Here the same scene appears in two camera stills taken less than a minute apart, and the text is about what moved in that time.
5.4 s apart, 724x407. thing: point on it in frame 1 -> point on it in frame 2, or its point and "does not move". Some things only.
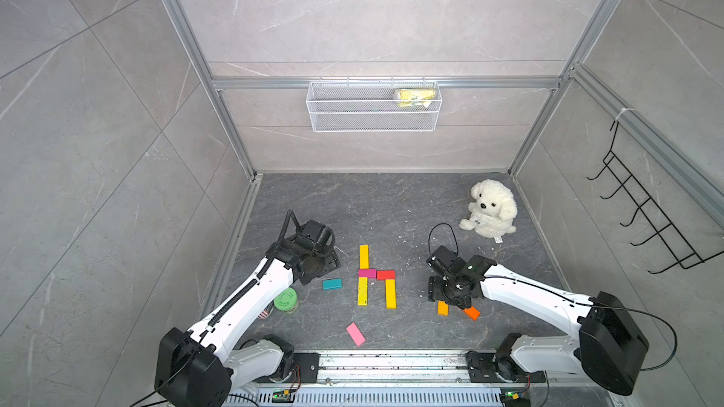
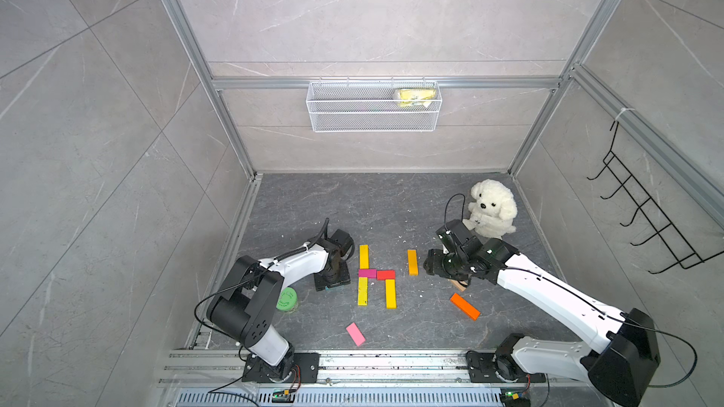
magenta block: (367, 273) does not move
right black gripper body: (441, 290) -> (445, 265)
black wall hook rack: (686, 254) does not move
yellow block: (390, 294) does not move
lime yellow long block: (362, 291) does not move
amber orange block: (442, 308) -> (413, 262)
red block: (386, 274) does not move
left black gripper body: (322, 262) -> (340, 275)
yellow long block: (364, 256) does not move
